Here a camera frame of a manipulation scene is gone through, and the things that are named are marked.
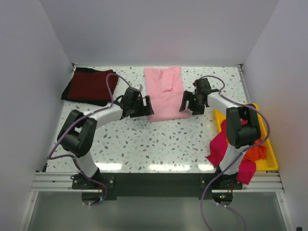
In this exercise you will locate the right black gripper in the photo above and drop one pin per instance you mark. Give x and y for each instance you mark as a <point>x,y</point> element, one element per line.
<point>188,96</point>

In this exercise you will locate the folded dark red t shirt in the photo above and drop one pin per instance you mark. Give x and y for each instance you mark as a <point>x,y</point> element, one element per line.
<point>92,84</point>

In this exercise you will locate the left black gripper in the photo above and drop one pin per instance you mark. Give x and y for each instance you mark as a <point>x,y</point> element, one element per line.
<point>148,110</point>

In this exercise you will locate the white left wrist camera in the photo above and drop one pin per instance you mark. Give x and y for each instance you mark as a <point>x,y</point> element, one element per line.
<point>139,87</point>

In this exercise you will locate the orange t shirt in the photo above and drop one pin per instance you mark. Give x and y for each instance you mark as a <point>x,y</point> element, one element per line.
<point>257,153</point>

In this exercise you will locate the magenta t shirt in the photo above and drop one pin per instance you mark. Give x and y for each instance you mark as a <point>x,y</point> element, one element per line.
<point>218,147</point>

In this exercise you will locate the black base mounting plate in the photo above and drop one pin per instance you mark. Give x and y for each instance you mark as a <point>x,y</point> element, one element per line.
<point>110,186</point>

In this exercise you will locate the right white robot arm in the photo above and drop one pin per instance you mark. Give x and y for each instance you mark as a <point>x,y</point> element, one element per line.
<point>242,124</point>

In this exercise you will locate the folded black t shirt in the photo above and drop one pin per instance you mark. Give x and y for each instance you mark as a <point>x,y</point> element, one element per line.
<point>69,89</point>

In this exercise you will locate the pink t shirt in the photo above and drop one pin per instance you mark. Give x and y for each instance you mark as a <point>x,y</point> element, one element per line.
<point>165,88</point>

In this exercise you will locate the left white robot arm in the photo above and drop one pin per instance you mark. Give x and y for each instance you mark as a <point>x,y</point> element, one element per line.
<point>77,134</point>

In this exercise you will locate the yellow plastic bin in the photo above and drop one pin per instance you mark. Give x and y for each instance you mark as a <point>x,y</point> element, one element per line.
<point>268,164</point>

